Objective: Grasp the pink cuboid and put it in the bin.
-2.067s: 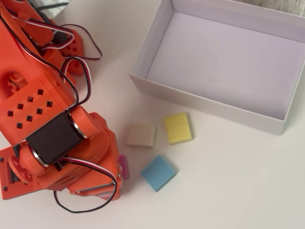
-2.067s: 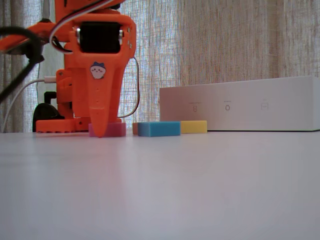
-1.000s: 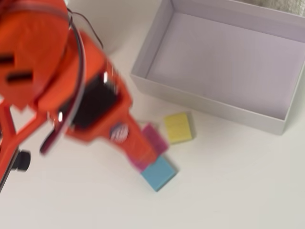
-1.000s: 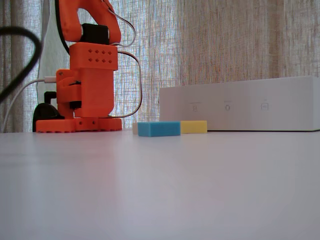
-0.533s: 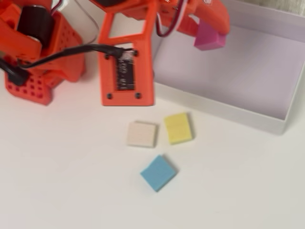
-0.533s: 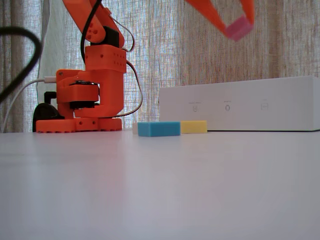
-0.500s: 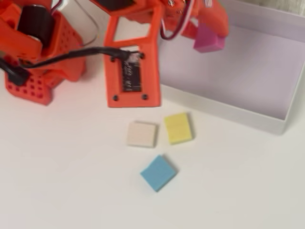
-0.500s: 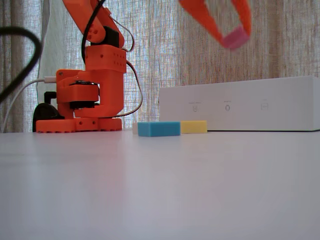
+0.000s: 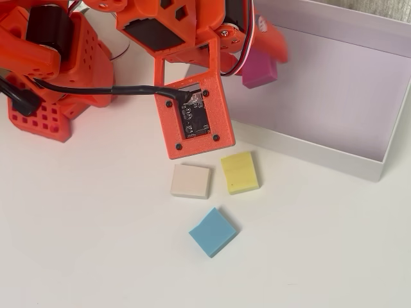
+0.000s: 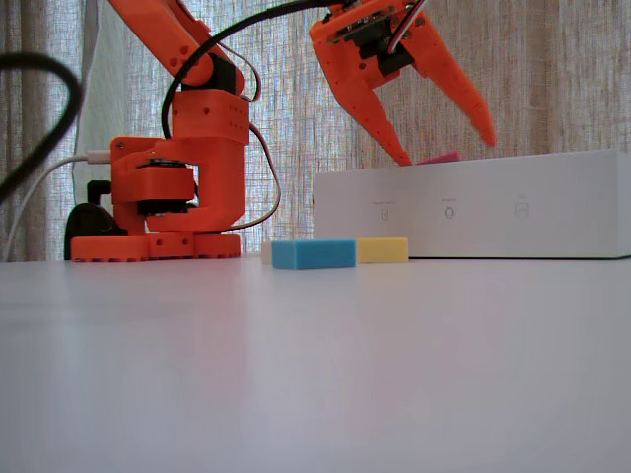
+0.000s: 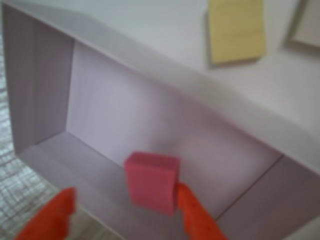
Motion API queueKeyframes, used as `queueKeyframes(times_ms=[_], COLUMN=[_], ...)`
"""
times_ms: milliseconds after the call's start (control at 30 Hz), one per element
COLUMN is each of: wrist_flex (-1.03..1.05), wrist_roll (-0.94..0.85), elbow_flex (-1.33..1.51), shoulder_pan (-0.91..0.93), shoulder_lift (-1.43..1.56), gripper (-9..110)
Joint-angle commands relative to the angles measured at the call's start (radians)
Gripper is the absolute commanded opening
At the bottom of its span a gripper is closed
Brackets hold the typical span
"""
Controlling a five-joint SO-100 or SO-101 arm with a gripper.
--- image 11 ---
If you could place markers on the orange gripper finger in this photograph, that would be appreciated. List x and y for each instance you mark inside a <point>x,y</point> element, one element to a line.
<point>50,217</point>

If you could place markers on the orange gripper finger with sticker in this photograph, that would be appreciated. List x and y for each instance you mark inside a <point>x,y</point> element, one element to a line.
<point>197,220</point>

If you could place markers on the pink foam cuboid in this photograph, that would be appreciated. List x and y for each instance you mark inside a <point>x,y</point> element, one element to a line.
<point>150,182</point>

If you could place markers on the white cardboard box bin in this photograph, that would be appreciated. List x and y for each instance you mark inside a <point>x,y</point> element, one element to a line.
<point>112,105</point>

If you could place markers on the yellow foam cuboid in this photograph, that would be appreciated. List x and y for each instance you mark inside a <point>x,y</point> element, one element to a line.
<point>236,32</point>

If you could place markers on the cream foam cuboid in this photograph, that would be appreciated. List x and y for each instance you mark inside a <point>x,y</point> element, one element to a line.
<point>306,22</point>

